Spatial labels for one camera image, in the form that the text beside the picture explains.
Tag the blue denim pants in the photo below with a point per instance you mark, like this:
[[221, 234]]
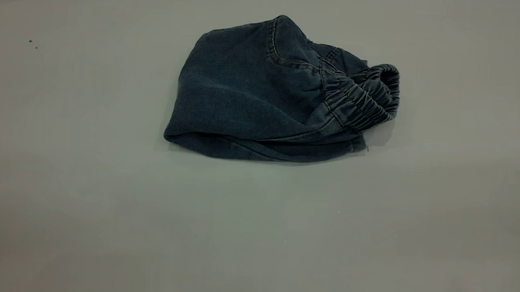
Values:
[[254, 92]]

